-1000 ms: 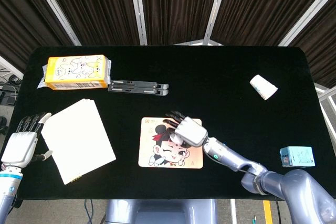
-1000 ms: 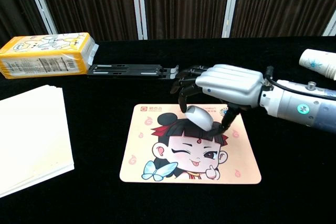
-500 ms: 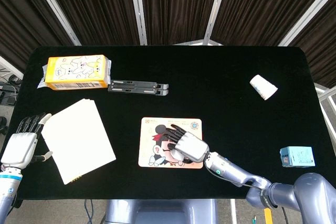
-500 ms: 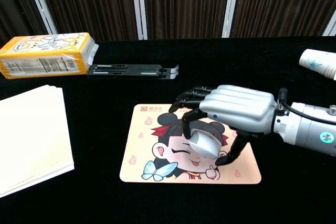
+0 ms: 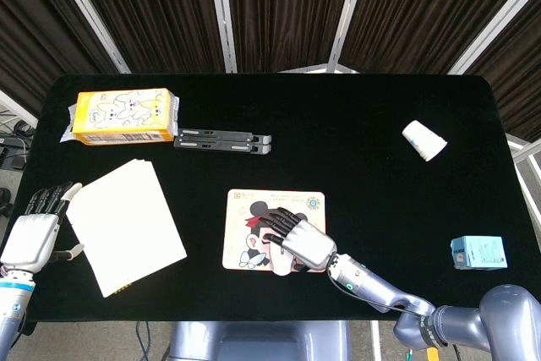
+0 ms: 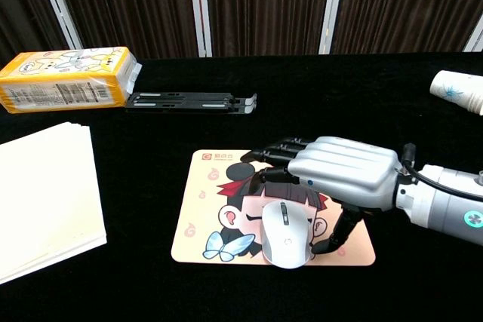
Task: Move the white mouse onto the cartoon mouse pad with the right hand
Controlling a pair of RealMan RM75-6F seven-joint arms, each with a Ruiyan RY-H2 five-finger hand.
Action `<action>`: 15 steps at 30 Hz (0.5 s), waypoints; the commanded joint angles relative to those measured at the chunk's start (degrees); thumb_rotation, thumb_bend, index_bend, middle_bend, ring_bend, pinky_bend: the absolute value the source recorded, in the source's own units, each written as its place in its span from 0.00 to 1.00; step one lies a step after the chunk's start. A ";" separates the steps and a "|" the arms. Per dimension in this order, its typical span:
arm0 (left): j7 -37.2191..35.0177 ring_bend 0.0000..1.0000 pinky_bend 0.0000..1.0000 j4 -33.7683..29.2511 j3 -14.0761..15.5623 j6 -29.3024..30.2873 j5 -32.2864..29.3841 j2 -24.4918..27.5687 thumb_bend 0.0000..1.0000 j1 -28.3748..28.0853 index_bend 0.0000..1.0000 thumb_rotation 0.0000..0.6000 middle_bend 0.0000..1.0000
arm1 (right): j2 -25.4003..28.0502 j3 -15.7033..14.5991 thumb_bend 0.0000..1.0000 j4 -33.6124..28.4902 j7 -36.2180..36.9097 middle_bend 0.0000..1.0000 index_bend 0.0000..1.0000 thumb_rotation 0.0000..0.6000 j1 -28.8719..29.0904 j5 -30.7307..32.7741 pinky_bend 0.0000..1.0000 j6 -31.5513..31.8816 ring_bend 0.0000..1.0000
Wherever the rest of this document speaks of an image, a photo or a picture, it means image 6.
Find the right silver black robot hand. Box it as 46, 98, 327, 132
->
240, 136, 403, 256

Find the white computer mouse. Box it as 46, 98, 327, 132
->
261, 200, 314, 270

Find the white paper cup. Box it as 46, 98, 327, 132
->
429, 69, 483, 116

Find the cartoon girl mouse pad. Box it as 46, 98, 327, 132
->
171, 149, 377, 265

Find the black folding stand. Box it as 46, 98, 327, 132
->
124, 90, 258, 115

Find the black table cloth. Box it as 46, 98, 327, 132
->
0, 50, 483, 322

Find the dark brown pleated curtain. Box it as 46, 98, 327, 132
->
0, 0, 483, 66

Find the yellow tissue pack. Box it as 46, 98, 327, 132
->
0, 46, 143, 115

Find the white paper stack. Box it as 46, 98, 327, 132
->
0, 121, 108, 286

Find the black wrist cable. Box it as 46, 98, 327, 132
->
401, 143, 483, 202

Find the white frame pole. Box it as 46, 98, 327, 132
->
186, 0, 213, 58
318, 0, 347, 55
463, 16, 483, 53
32, 0, 84, 51

